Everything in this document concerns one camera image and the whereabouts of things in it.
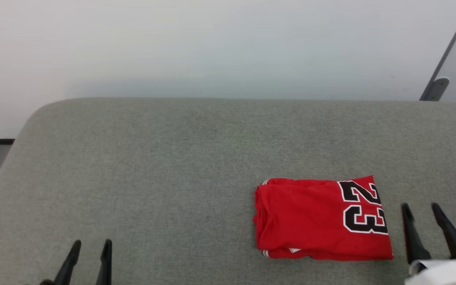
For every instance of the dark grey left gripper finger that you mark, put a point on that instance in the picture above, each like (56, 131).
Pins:
(105, 265)
(69, 265)

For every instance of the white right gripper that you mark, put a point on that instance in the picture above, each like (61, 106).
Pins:
(445, 273)

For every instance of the red basketball jersey white trim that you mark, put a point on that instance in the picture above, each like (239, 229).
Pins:
(307, 217)

